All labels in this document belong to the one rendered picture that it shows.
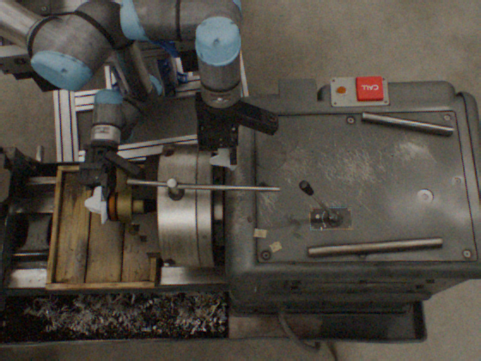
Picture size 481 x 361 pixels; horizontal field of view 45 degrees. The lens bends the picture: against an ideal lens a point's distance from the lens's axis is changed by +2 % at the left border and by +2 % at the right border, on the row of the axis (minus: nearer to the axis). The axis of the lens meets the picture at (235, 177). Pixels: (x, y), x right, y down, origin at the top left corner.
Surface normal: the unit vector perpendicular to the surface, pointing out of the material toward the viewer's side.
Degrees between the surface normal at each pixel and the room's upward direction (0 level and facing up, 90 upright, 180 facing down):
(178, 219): 28
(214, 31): 20
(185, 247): 55
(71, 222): 0
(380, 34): 0
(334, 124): 0
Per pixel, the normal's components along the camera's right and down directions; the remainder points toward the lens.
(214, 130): -0.03, -0.63
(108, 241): -0.03, -0.33
